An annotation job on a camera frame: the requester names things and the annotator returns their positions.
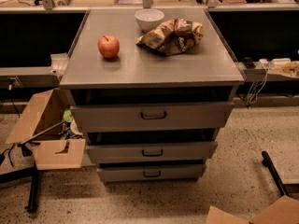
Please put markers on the black stand leg right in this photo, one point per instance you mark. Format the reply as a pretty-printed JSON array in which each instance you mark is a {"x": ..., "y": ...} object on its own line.
[{"x": 267, "y": 162}]

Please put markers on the white power strip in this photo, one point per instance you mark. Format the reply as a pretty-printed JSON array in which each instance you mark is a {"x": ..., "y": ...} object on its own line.
[{"x": 280, "y": 61}]

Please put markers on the white bowl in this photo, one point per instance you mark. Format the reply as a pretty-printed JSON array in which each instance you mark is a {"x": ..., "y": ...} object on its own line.
[{"x": 148, "y": 18}]

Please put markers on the grey bottom drawer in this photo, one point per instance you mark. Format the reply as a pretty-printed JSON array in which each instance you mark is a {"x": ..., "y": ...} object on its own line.
[{"x": 141, "y": 173}]

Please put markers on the red apple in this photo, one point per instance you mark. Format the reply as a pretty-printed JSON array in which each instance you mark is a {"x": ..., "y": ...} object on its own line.
[{"x": 109, "y": 46}]

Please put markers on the black stand left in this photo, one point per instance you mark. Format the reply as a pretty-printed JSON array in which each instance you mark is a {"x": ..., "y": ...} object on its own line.
[{"x": 28, "y": 172}]

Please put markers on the grey top drawer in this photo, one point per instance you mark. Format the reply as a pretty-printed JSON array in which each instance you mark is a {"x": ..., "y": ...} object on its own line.
[{"x": 151, "y": 117}]

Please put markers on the cardboard box bottom right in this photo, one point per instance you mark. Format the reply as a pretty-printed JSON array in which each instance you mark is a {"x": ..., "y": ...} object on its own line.
[{"x": 283, "y": 211}]

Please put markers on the grey drawer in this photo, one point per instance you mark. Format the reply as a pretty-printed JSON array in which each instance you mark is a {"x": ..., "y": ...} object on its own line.
[
  {"x": 151, "y": 152},
  {"x": 151, "y": 117},
  {"x": 141, "y": 173}
]

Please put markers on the crumpled chip bag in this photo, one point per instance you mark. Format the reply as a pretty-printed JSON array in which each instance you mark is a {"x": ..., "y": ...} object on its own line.
[{"x": 173, "y": 37}]

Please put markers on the open cardboard box left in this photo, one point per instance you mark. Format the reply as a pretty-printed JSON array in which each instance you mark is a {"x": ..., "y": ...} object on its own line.
[{"x": 44, "y": 110}]

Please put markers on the white plastic tray left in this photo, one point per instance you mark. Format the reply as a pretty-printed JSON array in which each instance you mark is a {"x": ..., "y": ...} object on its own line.
[{"x": 58, "y": 63}]

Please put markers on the grey metal drawer cabinet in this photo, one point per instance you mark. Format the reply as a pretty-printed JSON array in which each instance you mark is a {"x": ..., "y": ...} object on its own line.
[{"x": 204, "y": 74}]

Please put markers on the black small device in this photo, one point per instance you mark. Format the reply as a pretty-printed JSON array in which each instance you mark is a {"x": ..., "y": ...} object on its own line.
[{"x": 248, "y": 62}]

